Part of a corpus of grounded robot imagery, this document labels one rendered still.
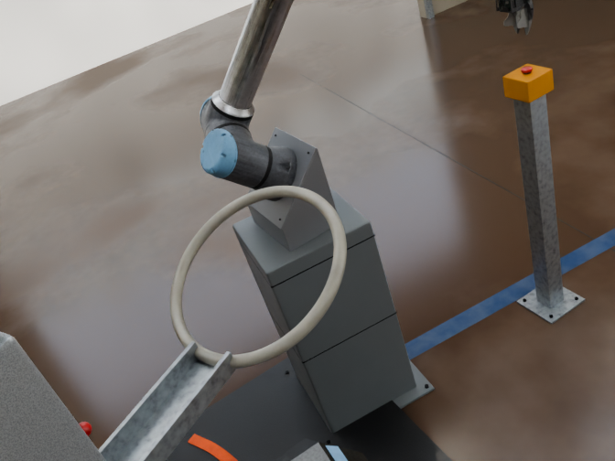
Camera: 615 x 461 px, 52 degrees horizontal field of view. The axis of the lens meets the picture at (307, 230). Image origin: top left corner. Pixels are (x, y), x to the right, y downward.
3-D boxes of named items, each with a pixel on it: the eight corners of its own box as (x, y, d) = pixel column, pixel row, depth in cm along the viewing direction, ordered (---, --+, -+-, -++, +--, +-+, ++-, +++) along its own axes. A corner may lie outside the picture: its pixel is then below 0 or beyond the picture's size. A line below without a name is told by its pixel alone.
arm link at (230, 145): (249, 197, 209) (202, 182, 198) (238, 164, 220) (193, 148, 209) (274, 164, 201) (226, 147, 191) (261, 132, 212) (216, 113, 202)
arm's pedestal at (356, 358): (282, 374, 288) (215, 224, 242) (376, 323, 297) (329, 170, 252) (327, 451, 246) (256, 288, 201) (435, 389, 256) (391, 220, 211)
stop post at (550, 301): (585, 300, 272) (570, 63, 214) (551, 324, 266) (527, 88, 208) (549, 280, 288) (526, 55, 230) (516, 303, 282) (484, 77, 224)
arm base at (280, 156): (258, 180, 226) (234, 173, 220) (285, 137, 218) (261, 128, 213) (275, 212, 213) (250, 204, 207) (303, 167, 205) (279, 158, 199)
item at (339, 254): (299, 394, 131) (293, 389, 128) (144, 345, 159) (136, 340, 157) (377, 197, 148) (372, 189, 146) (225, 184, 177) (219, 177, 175)
